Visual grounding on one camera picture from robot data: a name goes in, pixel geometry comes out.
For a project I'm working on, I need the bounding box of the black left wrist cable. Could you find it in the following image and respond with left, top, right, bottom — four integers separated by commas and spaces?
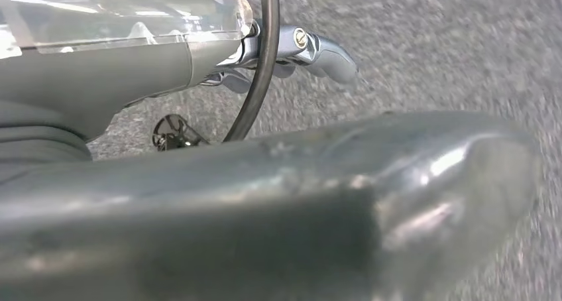
221, 0, 281, 143

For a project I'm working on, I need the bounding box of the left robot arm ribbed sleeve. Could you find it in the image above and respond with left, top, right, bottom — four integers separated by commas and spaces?
0, 100, 94, 186

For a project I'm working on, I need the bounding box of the small black metal object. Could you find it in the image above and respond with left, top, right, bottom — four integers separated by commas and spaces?
152, 113, 209, 152

